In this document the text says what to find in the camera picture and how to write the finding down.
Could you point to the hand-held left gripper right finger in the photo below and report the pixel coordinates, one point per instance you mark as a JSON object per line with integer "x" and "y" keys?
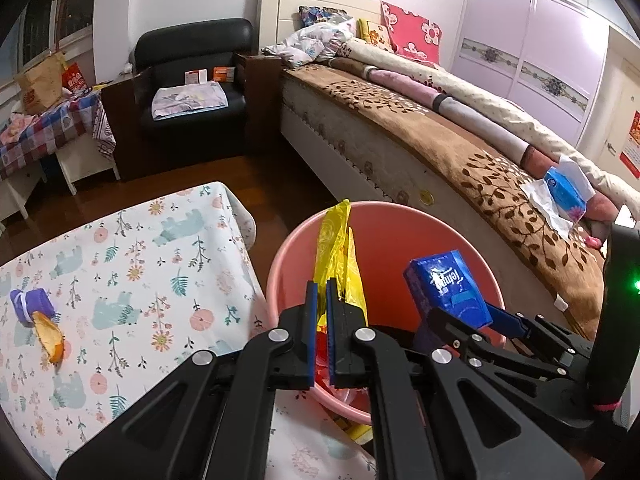
{"x": 331, "y": 312}

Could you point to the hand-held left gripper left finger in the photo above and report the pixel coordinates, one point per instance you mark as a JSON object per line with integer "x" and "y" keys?
{"x": 311, "y": 312}

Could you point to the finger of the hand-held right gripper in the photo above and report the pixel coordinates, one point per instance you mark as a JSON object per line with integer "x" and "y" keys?
{"x": 507, "y": 321}
{"x": 442, "y": 327}

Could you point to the blue tissue pack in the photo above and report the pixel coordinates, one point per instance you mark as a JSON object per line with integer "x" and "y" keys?
{"x": 445, "y": 285}

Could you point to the yellow plastic bag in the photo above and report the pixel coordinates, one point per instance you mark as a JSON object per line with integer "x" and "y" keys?
{"x": 332, "y": 245}

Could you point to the pink plastic bucket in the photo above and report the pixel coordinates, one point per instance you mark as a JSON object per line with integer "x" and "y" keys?
{"x": 390, "y": 240}

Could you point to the small pink object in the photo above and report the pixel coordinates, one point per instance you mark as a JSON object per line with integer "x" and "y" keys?
{"x": 594, "y": 240}

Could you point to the yellow paper packet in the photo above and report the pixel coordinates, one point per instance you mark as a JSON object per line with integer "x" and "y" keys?
{"x": 360, "y": 430}

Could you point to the white tissue sheet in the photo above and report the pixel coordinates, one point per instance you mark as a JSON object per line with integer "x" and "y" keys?
{"x": 542, "y": 205}

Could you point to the blue soft tissue packet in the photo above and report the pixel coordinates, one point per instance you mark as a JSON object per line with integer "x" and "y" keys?
{"x": 567, "y": 190}

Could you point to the smartphone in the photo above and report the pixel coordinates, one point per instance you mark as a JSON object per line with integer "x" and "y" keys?
{"x": 627, "y": 217}

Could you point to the floral tablecloth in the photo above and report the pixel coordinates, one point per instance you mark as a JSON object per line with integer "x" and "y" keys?
{"x": 150, "y": 280}

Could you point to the bed with cream headboard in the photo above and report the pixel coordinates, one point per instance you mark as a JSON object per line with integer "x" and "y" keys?
{"x": 330, "y": 130}

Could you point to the brown leaf-pattern blanket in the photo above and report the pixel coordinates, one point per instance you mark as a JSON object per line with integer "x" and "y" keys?
{"x": 435, "y": 135}

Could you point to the cream floral quilt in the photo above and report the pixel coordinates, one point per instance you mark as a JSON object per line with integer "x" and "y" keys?
{"x": 490, "y": 100}

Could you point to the pink folded quilt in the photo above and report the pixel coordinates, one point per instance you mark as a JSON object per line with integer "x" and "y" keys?
{"x": 407, "y": 85}

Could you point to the pale printed cushion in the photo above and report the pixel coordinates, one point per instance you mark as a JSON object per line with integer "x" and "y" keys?
{"x": 190, "y": 100}

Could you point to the cream door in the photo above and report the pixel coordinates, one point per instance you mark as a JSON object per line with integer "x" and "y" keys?
{"x": 612, "y": 95}

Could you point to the orange small box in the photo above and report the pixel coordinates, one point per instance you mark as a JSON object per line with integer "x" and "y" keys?
{"x": 225, "y": 74}

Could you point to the white small box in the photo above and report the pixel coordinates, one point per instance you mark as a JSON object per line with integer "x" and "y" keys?
{"x": 195, "y": 77}

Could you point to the orange peel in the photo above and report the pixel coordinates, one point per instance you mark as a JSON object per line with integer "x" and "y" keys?
{"x": 50, "y": 340}

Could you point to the crumpled white floral duvet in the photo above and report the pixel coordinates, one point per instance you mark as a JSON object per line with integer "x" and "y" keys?
{"x": 310, "y": 42}

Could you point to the white side table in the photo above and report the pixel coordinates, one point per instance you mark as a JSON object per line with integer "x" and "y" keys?
{"x": 85, "y": 162}

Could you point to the lilac sliding wardrobe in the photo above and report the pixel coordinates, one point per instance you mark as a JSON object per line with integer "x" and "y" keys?
{"x": 530, "y": 45}

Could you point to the purple wrapper with white band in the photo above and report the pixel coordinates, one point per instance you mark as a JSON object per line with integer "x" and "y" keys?
{"x": 32, "y": 305}

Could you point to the yellow pillow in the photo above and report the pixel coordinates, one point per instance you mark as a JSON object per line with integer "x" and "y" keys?
{"x": 376, "y": 34}

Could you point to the black leather armchair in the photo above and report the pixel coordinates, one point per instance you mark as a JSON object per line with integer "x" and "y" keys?
{"x": 195, "y": 47}

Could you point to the red flower-print pillow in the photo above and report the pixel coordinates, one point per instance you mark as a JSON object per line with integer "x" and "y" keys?
{"x": 415, "y": 30}

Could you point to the blue floral pillow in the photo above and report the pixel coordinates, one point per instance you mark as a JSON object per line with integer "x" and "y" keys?
{"x": 315, "y": 16}

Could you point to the side table with plaid cloth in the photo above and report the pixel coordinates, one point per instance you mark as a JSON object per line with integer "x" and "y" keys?
{"x": 50, "y": 130}

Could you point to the red paper bag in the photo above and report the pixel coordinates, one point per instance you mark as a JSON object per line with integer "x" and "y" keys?
{"x": 74, "y": 79}

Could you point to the pink cloth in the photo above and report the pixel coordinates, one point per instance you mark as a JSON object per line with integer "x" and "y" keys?
{"x": 17, "y": 127}

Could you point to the dark window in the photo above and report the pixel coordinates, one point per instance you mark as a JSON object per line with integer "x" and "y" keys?
{"x": 65, "y": 5}

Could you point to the red wall calendar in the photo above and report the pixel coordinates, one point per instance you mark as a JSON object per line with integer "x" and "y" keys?
{"x": 632, "y": 145}

